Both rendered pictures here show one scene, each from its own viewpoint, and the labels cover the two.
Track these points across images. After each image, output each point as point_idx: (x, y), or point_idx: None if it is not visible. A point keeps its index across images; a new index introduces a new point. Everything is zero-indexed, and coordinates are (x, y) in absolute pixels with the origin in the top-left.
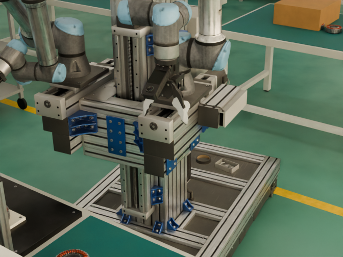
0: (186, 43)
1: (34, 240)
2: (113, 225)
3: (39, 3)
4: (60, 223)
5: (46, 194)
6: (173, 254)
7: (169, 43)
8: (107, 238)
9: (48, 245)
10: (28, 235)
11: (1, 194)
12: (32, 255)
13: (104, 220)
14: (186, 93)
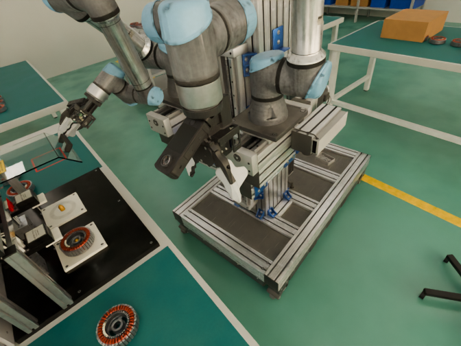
0: (276, 64)
1: (101, 279)
2: (183, 263)
3: (105, 20)
4: (134, 257)
5: (142, 211)
6: (228, 329)
7: (194, 80)
8: (170, 285)
9: (115, 283)
10: (99, 270)
11: (22, 263)
12: (96, 295)
13: (177, 255)
14: (275, 121)
